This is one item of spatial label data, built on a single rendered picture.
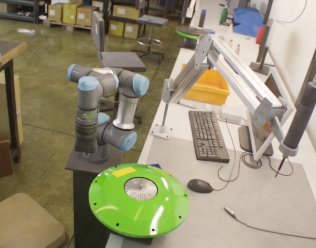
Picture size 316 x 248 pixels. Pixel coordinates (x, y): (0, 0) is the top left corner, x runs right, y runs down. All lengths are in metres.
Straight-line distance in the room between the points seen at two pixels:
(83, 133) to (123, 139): 0.28
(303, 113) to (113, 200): 0.56
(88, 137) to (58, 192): 1.50
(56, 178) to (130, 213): 1.76
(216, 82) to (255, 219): 1.25
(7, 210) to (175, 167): 0.80
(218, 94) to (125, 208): 1.19
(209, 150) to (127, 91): 0.50
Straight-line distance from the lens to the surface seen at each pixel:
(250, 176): 1.45
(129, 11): 6.22
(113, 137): 1.29
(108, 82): 1.03
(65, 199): 2.45
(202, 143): 1.52
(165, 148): 1.46
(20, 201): 1.59
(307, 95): 0.75
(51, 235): 1.43
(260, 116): 0.86
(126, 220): 0.89
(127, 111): 1.25
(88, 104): 0.98
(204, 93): 1.93
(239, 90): 0.96
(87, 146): 1.07
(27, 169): 2.73
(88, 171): 1.38
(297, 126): 0.78
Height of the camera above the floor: 1.74
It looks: 32 degrees down
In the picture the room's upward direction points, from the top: 10 degrees clockwise
